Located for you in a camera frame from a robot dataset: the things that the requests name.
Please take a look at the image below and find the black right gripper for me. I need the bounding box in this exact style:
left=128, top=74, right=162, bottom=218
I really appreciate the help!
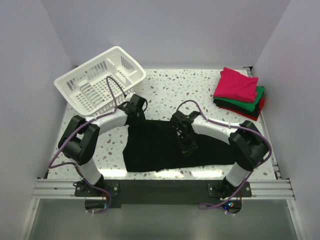
left=174, top=131, right=199, bottom=160

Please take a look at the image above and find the black t shirt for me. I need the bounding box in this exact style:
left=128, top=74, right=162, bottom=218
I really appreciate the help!
left=122, top=120, right=235, bottom=173
left=213, top=98, right=261, bottom=120

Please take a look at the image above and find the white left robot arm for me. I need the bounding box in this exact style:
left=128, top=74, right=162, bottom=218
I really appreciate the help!
left=58, top=94, right=148, bottom=196

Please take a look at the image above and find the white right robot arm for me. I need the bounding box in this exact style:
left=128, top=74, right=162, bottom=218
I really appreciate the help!
left=170, top=111, right=272, bottom=197

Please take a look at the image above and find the white plastic laundry basket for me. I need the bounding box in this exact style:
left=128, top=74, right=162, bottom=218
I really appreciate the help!
left=54, top=46, right=146, bottom=117

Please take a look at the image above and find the red folded t shirt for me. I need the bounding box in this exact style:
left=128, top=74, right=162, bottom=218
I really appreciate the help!
left=216, top=98, right=266, bottom=122

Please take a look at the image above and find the pink folded t shirt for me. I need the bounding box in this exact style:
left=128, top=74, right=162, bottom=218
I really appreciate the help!
left=213, top=67, right=259, bottom=103

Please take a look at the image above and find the black folded t shirt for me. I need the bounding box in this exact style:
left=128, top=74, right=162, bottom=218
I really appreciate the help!
left=213, top=98, right=261, bottom=120

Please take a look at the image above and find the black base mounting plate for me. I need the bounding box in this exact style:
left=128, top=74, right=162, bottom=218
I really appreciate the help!
left=73, top=179, right=252, bottom=210

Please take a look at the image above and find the green folded t shirt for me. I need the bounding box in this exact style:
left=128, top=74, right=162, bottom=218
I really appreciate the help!
left=213, top=86, right=265, bottom=112

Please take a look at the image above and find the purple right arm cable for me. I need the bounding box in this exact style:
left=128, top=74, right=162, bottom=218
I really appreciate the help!
left=176, top=99, right=273, bottom=216

